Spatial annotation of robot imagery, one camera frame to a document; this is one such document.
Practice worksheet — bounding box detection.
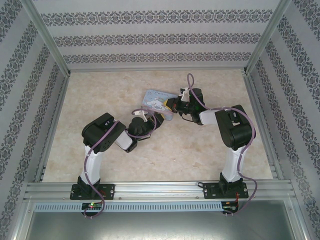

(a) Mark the light blue pouch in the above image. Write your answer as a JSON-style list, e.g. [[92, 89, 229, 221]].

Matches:
[[141, 89, 176, 121]]

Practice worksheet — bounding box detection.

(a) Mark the left controller board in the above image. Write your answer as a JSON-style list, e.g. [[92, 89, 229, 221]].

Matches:
[[81, 202, 103, 210]]

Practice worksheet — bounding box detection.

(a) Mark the controller board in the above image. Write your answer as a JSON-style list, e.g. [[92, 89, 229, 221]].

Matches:
[[222, 201, 240, 214], [81, 202, 103, 210]]

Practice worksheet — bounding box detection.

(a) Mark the grey metal sheet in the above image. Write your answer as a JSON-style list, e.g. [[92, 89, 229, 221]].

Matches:
[[14, 199, 308, 240]]

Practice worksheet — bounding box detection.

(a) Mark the right controller board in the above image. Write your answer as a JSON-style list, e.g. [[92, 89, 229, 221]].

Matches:
[[222, 201, 240, 214]]

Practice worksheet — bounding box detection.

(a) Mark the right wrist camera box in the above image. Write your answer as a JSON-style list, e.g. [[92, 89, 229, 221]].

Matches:
[[178, 87, 191, 101]]

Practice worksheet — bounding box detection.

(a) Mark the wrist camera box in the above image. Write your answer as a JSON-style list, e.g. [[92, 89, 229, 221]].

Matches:
[[132, 109, 149, 123], [178, 87, 191, 101]]

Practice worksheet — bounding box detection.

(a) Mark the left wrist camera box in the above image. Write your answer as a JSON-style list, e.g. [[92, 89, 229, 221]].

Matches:
[[132, 109, 149, 123]]

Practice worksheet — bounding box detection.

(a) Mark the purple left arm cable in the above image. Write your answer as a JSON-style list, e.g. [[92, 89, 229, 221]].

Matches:
[[83, 113, 158, 220]]

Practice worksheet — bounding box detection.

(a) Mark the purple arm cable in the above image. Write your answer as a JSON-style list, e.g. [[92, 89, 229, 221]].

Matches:
[[83, 113, 158, 220], [186, 72, 258, 219]]

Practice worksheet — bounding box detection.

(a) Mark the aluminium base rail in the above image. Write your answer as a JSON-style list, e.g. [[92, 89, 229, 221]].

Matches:
[[24, 181, 297, 201]]

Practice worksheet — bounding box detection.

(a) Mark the aluminium side rail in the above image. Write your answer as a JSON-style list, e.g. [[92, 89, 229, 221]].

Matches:
[[243, 73, 285, 181], [33, 72, 72, 183]]

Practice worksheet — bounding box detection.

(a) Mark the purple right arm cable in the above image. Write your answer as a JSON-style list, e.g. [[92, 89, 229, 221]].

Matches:
[[186, 72, 258, 219]]

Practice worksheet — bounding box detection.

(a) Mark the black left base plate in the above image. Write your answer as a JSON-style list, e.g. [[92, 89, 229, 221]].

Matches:
[[69, 183, 116, 201]]

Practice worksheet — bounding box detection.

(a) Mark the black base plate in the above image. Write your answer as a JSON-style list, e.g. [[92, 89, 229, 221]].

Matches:
[[202, 181, 249, 200], [69, 183, 116, 201]]

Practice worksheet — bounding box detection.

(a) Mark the grey slotted cable duct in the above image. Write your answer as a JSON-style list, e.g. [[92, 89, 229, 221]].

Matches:
[[33, 201, 223, 212]]

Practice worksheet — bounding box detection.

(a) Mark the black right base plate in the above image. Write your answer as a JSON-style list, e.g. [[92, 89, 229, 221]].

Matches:
[[202, 181, 249, 200]]

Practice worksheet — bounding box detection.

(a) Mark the aluminium frame post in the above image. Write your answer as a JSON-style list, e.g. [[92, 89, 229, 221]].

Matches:
[[241, 0, 293, 75], [21, 0, 73, 76]]

